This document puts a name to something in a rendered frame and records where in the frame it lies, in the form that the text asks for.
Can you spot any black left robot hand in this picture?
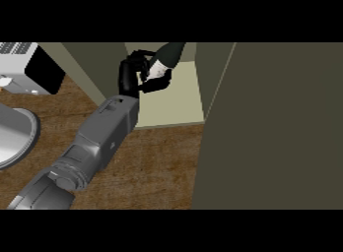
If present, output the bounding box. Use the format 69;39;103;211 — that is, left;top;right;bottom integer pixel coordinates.
118;48;174;99

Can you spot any dark green wine bottle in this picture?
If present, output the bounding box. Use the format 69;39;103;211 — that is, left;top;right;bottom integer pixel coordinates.
144;41;187;82

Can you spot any olive open cabinet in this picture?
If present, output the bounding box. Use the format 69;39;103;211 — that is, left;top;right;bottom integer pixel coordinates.
36;41;238;131

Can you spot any dark grey cabinet door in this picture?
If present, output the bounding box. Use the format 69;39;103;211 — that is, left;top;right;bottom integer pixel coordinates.
190;41;343;211

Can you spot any white and black appliance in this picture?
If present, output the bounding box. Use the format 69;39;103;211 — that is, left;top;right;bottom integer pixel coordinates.
0;41;67;96

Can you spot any grey round pot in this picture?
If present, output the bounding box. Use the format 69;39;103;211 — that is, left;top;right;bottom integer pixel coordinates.
0;95;41;172

